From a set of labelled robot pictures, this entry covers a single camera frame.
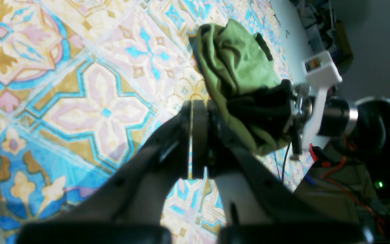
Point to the green t-shirt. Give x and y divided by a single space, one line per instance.
233 61

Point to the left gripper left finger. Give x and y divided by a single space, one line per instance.
127 208

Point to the patterned tablecloth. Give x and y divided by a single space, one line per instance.
84 83

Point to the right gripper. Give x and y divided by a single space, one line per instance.
266 116

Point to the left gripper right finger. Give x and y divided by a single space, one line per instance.
258 208

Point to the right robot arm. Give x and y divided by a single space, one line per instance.
359 131

